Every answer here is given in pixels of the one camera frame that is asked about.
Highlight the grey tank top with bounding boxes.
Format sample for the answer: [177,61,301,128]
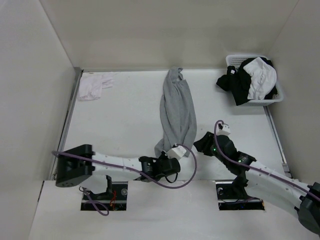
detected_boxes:
[154,67,197,158]

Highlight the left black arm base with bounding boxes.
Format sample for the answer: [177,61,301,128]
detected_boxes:
[78,176,129,214]

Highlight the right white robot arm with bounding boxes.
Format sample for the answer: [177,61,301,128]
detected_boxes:
[193,132,320,235]

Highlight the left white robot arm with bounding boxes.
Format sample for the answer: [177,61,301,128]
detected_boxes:
[53,144,187,200]

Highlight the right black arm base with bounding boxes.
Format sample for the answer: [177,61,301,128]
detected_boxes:
[215,173,265,211]

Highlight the black tank top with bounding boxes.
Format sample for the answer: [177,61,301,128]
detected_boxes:
[216,57,279,106]

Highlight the white tank top in basket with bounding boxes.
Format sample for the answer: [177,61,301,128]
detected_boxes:
[242,57,277,100]

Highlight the folded white tank top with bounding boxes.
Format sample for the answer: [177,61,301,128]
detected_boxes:
[77,72,118,101]

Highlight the white plastic basket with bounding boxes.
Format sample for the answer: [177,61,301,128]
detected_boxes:
[225,54,284,107]

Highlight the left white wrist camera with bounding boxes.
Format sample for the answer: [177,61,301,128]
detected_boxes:
[166,145,188,160]

